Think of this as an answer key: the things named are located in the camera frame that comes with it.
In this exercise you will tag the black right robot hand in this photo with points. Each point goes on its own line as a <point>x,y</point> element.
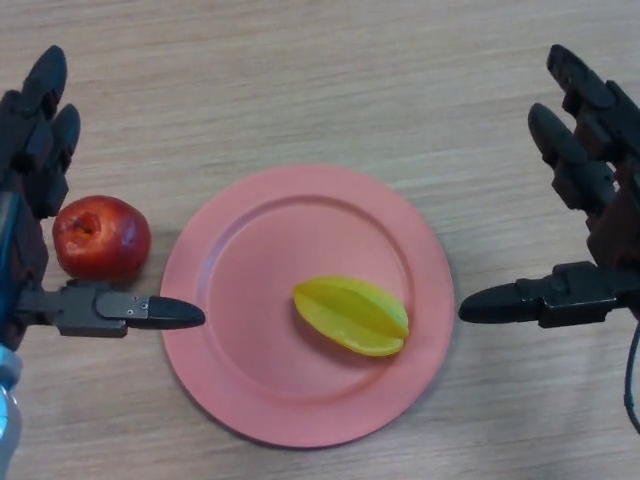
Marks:
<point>575,300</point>

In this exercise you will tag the yellow starfruit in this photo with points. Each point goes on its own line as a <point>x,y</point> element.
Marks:
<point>350,315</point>

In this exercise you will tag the red apple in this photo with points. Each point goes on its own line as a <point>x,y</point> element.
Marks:
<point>102,240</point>

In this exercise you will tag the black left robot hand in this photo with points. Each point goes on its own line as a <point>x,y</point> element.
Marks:
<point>30,150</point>

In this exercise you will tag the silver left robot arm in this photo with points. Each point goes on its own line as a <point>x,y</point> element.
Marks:
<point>6,415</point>

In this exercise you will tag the pink round plate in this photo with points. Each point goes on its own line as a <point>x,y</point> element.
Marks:
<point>250,300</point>

